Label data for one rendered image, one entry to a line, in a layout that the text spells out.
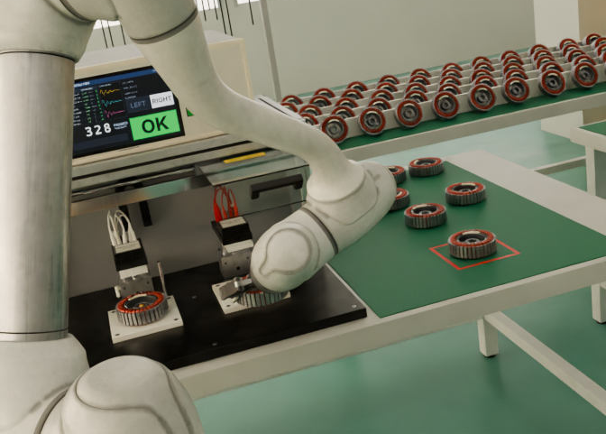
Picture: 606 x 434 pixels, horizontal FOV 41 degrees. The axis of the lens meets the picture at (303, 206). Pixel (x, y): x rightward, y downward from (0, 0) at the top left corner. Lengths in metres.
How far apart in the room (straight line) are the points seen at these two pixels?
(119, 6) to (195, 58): 0.12
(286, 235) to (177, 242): 0.79
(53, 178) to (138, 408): 0.33
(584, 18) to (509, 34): 4.01
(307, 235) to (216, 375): 0.44
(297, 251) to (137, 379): 0.41
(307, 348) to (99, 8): 0.85
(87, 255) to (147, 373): 1.08
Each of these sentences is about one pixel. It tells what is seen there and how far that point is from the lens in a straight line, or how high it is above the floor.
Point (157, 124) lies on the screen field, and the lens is 1.86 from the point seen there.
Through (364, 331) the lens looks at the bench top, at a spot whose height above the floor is 0.74.
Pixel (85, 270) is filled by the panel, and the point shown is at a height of 0.83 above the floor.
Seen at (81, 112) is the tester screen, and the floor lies 1.23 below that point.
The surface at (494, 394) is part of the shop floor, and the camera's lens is 2.83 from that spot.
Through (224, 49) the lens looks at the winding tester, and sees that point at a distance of 1.86.
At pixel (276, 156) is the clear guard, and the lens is 1.81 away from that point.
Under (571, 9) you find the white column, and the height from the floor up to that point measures 0.85.
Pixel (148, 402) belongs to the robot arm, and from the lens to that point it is 0.97.
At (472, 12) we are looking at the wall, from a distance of 9.15.
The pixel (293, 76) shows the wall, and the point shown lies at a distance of 8.46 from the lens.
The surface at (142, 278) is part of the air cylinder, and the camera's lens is 1.94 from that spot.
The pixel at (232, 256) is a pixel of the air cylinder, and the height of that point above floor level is 0.82.
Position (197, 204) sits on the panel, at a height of 0.93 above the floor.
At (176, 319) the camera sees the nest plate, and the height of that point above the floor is 0.78.
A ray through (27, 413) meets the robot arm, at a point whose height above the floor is 1.01.
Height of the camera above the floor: 1.51
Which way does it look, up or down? 18 degrees down
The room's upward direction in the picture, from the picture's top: 9 degrees counter-clockwise
